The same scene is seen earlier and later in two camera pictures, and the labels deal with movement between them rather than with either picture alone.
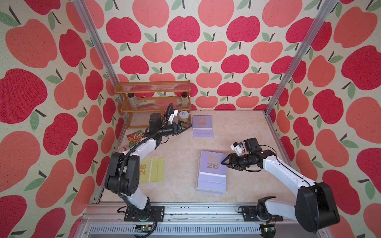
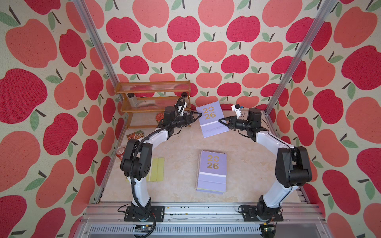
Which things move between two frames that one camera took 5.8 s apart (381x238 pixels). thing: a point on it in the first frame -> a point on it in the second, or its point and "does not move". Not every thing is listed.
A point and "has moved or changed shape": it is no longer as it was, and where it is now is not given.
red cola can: [120, 149] does not move
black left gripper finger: [185, 128] -> [200, 114]
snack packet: [134, 138] does not move
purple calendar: [202, 126] has moved or changed shape
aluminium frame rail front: [107, 220] does not move
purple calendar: [211, 175] does not move
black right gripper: [230, 156] -> [232, 122]
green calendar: [152, 169] does not move
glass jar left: [132, 99] does not move
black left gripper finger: [184, 123] -> [198, 113]
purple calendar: [217, 191] does not move
